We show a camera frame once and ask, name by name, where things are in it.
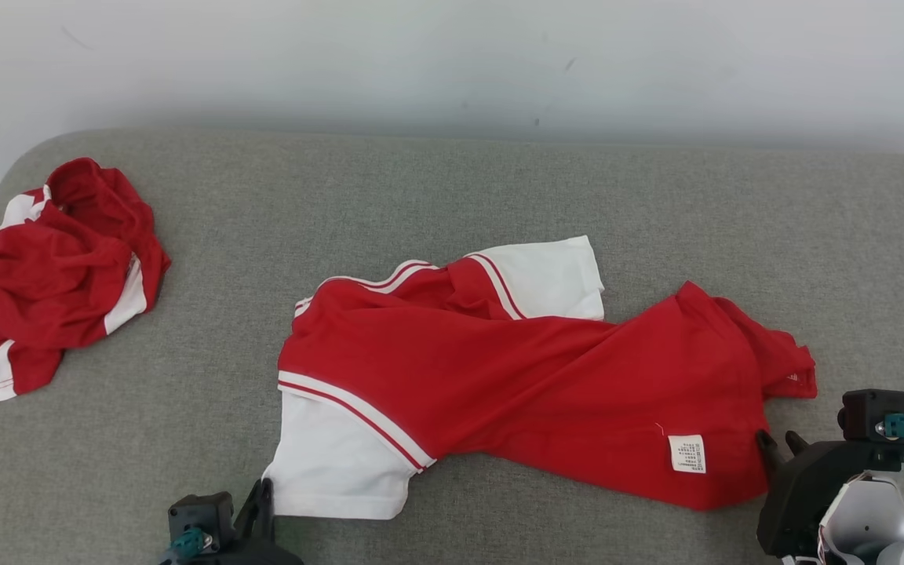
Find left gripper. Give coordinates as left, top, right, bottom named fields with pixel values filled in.
left=199, top=477, right=305, bottom=565

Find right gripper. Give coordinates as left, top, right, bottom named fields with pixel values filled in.
left=756, top=429, right=904, bottom=560

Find red and white spread shorts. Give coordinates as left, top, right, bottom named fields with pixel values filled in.
left=262, top=234, right=818, bottom=520

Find red jersey with Bulls lettering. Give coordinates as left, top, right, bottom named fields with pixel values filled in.
left=0, top=157, right=172, bottom=403

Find grey fabric sofa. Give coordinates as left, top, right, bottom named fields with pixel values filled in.
left=0, top=129, right=904, bottom=565

